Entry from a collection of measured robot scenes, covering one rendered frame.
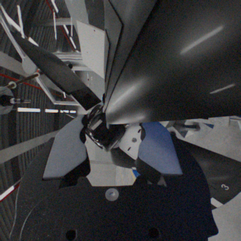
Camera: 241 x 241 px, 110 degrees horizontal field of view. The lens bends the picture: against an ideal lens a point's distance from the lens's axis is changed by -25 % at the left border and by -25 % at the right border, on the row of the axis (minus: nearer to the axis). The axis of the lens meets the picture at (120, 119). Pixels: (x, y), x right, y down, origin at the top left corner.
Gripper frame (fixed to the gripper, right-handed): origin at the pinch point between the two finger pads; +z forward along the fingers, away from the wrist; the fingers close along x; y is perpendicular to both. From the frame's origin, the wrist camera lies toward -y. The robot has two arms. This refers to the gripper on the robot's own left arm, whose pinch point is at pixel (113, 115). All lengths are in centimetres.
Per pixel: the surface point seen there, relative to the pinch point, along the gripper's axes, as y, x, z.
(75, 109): 496, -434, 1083
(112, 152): 26.9, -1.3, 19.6
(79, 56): -8, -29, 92
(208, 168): 11.9, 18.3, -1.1
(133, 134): 11.9, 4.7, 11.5
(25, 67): -5, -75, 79
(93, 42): -12.9, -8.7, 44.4
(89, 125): 8.3, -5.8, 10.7
